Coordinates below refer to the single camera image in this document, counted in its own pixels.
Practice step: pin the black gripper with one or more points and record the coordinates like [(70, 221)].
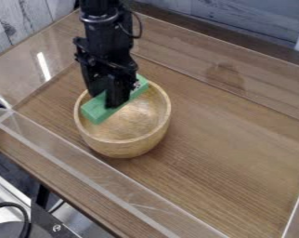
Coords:
[(106, 61)]

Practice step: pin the green rectangular block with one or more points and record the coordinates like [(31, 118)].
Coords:
[(94, 109)]

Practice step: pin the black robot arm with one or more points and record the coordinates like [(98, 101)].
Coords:
[(107, 10)]

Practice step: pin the brown wooden bowl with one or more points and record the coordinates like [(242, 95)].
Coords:
[(134, 129)]

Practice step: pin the black metal table leg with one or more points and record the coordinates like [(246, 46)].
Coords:
[(43, 196)]

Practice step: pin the clear acrylic enclosure wall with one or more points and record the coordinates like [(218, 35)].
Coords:
[(220, 179)]

